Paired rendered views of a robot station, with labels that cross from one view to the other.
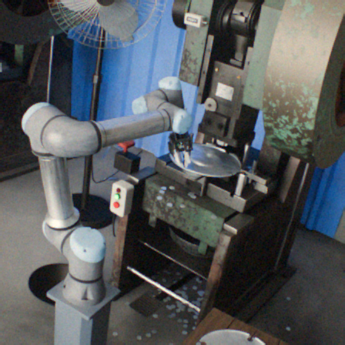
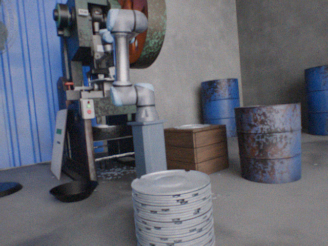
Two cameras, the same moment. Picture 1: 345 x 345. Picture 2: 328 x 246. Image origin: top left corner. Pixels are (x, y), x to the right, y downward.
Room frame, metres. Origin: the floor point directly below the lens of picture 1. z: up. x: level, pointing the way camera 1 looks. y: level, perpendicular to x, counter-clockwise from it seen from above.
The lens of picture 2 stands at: (0.60, 1.61, 0.52)
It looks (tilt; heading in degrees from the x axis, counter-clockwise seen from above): 3 degrees down; 294
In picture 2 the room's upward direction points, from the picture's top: 5 degrees counter-clockwise
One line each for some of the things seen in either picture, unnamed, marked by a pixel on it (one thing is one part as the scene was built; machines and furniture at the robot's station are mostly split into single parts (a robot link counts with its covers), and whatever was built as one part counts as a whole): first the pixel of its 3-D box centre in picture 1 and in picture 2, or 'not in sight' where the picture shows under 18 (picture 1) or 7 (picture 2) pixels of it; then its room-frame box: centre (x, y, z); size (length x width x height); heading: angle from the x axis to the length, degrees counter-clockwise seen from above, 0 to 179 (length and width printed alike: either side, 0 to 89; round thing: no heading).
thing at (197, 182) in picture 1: (195, 177); (109, 88); (1.83, -0.10, 0.72); 0.25 x 0.14 x 0.14; 148
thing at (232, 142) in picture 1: (226, 134); (100, 74); (1.98, -0.19, 0.86); 0.20 x 0.16 x 0.05; 58
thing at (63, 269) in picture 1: (60, 288); (74, 192); (1.80, 0.42, 0.04); 0.30 x 0.30 x 0.07
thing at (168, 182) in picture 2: not in sight; (170, 180); (0.97, 0.77, 0.25); 0.29 x 0.29 x 0.01
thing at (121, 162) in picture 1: (125, 172); (73, 102); (1.95, 0.20, 0.62); 0.10 x 0.06 x 0.20; 58
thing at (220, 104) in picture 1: (229, 96); (99, 52); (1.94, -0.17, 1.04); 0.17 x 0.15 x 0.30; 148
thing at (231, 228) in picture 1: (271, 232); (125, 118); (1.95, -0.49, 0.45); 0.92 x 0.12 x 0.90; 148
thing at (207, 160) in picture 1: (205, 159); (106, 81); (1.87, -0.12, 0.78); 0.29 x 0.29 x 0.01
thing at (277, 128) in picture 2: not in sight; (268, 140); (0.66, -0.21, 0.24); 0.42 x 0.42 x 0.48
